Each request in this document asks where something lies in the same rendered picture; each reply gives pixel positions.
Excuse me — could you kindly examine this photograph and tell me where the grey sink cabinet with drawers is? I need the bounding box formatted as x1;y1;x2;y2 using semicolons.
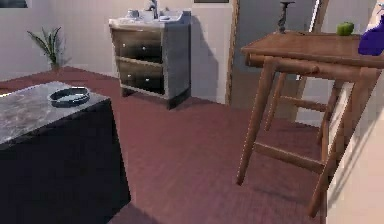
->
108;9;193;111

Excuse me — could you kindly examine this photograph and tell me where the silver faucet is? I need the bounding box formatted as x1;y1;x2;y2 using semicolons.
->
146;0;160;20

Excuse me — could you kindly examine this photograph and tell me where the black round dish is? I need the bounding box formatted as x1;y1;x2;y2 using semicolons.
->
47;86;92;109

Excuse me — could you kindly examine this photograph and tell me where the brown wooden table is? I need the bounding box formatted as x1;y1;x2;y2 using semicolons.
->
235;30;384;220

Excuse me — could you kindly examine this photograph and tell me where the dark twisted candlestick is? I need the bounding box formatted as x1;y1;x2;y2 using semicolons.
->
277;0;296;35

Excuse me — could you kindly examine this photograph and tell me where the dark cabinet with marble top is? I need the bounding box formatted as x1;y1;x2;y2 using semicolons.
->
0;80;132;224

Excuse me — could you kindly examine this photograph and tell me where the green house plant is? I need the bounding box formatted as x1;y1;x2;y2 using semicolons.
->
26;26;68;72

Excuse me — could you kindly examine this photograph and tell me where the green apple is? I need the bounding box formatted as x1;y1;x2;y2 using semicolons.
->
335;21;355;37

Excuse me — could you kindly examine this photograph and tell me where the blue spray bottle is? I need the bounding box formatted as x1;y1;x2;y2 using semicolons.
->
357;2;384;57

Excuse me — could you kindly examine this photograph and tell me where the dark window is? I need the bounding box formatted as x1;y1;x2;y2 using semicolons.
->
0;0;29;9

